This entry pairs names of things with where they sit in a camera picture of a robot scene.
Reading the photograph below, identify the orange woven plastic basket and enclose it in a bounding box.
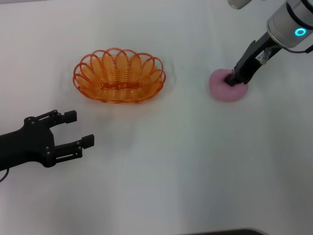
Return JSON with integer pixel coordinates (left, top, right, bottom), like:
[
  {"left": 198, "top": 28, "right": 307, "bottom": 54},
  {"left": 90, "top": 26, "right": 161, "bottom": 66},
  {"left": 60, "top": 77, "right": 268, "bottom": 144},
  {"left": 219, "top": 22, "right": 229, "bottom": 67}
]
[{"left": 72, "top": 47, "right": 168, "bottom": 105}]

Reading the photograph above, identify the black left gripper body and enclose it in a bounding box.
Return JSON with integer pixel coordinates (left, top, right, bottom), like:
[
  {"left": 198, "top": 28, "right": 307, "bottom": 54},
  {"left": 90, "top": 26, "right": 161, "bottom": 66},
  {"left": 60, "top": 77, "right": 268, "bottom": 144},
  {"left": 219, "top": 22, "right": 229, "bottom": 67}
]
[{"left": 0, "top": 117, "right": 56, "bottom": 172}]

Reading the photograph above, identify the left gripper cable with plug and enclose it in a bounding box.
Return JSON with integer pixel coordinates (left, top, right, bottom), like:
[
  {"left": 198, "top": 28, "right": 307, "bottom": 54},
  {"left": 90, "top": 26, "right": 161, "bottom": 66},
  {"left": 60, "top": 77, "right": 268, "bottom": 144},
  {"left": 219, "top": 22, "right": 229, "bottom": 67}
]
[{"left": 0, "top": 168, "right": 10, "bottom": 183}]

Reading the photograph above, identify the dark robot torso edge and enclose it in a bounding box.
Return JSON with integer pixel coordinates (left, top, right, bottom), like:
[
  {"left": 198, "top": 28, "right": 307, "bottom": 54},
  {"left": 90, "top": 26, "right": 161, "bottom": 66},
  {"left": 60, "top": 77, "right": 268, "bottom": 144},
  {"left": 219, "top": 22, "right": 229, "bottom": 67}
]
[{"left": 187, "top": 228, "right": 268, "bottom": 235}]

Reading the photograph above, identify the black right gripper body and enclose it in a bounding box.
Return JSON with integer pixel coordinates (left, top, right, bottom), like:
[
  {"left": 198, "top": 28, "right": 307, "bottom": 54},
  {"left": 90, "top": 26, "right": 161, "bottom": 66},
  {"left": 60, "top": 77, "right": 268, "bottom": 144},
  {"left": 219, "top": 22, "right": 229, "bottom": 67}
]
[{"left": 233, "top": 31, "right": 282, "bottom": 84}]

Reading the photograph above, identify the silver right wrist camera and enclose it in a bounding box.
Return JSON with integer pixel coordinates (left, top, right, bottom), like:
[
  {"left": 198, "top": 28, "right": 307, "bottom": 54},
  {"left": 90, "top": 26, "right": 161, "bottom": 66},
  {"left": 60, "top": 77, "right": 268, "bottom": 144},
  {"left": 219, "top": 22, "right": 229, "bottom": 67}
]
[{"left": 227, "top": 0, "right": 252, "bottom": 10}]

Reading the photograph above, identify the gripper cable with plug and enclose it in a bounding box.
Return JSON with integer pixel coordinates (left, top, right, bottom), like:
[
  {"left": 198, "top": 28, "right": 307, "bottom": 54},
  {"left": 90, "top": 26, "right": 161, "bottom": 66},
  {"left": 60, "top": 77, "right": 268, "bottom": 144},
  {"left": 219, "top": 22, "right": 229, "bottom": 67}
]
[
  {"left": 258, "top": 43, "right": 313, "bottom": 65},
  {"left": 0, "top": 168, "right": 10, "bottom": 183}
]

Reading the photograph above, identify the pink peach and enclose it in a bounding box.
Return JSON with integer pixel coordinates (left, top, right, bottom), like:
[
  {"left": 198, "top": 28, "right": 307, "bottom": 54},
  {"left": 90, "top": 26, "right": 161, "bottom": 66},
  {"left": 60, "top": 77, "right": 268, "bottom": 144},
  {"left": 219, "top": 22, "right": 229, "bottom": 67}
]
[{"left": 208, "top": 69, "right": 249, "bottom": 102}]

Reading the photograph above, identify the right gripper cable with plug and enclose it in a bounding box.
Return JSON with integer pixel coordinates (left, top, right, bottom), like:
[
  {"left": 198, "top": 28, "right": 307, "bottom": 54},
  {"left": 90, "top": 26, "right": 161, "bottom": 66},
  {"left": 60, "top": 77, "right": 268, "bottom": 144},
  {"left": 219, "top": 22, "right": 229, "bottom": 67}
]
[{"left": 258, "top": 43, "right": 313, "bottom": 65}]

